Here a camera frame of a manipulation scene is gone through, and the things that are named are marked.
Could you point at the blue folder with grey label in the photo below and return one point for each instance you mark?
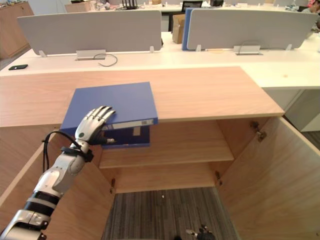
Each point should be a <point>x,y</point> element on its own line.
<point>112,102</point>

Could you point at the white partition clip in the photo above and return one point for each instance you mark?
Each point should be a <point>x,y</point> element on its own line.
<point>198,47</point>
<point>42,53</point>
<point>289,47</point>
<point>152,49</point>

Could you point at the brown wooden storage cabinet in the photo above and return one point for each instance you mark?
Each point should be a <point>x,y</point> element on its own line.
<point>13,30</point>

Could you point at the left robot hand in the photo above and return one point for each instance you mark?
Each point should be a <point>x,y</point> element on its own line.
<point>90,125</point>

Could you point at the wooden cabinet shelf board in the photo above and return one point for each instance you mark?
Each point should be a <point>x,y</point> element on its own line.
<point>175,152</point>

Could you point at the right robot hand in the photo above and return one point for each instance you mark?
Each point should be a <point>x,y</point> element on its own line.
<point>205,235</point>

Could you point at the brown cardboard box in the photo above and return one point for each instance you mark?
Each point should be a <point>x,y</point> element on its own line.
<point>178,28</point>

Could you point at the light wooden office cabinet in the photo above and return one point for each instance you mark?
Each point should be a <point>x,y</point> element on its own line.
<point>195,92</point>

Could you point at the standing blue file folder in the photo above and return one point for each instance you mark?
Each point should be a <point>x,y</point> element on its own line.
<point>186,30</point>

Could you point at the metal door hinge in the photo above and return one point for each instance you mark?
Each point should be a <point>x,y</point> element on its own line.
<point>112,186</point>
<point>260,132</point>
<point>218,178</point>

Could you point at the grey desk partition screen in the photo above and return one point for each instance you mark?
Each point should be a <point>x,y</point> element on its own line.
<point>250,27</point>
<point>95,30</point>

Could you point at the black smartphone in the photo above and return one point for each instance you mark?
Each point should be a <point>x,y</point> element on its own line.
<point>18,67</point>

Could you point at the person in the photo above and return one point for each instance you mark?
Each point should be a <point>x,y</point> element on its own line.
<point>313,10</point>

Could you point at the black router antennas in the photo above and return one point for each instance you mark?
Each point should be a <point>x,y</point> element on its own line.
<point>126,3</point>

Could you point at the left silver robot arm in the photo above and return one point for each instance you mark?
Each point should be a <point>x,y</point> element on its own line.
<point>60,175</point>

